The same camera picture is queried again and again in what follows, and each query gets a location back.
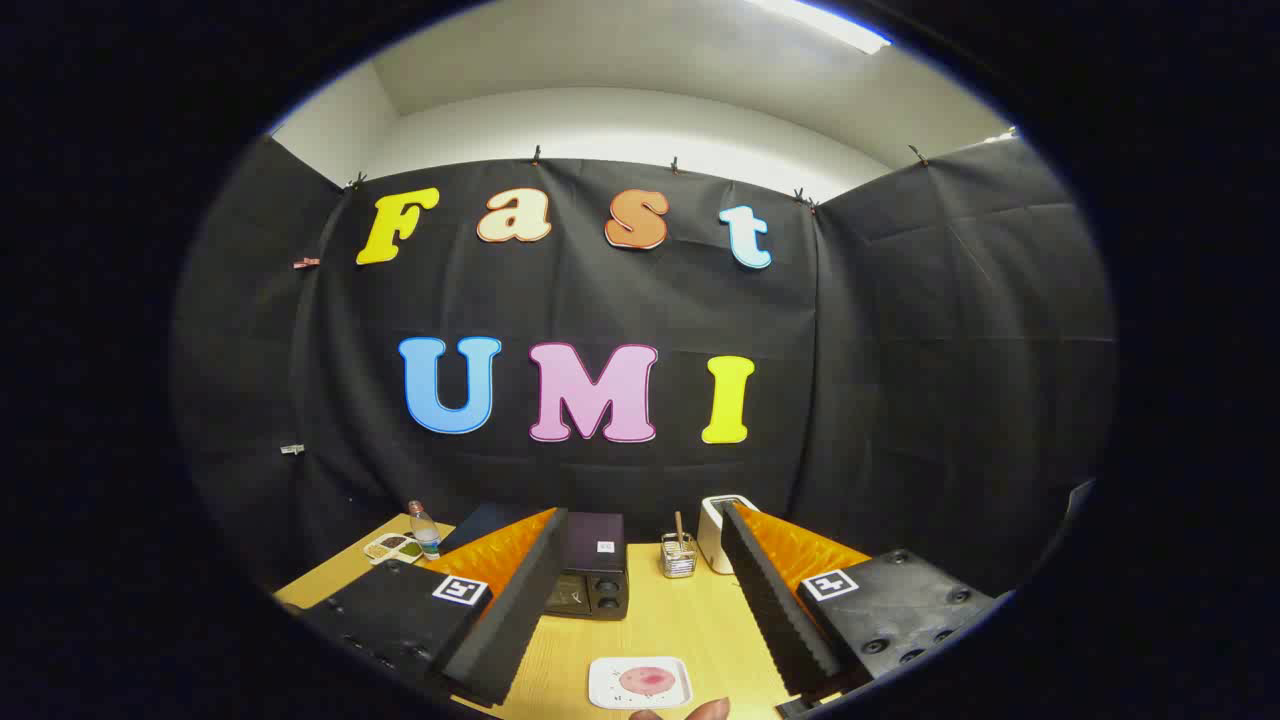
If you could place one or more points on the white square plate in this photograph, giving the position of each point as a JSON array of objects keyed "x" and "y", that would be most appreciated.
[{"x": 605, "y": 685}]

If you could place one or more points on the clear plastic water bottle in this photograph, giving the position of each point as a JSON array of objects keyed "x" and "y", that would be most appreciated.
[{"x": 425, "y": 535}]

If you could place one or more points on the black toaster oven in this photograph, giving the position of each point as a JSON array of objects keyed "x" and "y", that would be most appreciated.
[{"x": 590, "y": 595}]

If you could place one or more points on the ceiling light strip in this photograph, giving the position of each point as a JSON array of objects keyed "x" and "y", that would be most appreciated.
[{"x": 830, "y": 22}]

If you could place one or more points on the white divided snack tray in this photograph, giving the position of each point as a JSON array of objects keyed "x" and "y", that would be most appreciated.
[{"x": 392, "y": 548}]

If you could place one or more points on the black backdrop cloth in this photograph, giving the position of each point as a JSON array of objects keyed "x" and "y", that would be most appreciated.
[{"x": 860, "y": 350}]

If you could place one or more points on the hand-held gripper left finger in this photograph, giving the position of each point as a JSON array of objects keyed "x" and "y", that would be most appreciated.
[{"x": 520, "y": 620}]

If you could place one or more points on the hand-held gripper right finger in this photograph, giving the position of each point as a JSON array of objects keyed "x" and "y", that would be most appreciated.
[{"x": 780, "y": 610}]

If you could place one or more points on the white bread toaster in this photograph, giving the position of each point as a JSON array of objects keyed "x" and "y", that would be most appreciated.
[{"x": 712, "y": 540}]

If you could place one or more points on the clear glass stick holder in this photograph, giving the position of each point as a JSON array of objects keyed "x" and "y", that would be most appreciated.
[{"x": 678, "y": 562}]

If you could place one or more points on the pink ham slice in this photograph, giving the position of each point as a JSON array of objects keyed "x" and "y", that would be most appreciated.
[{"x": 648, "y": 681}]

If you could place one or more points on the wooden stick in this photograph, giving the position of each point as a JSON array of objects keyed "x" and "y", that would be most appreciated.
[{"x": 680, "y": 528}]

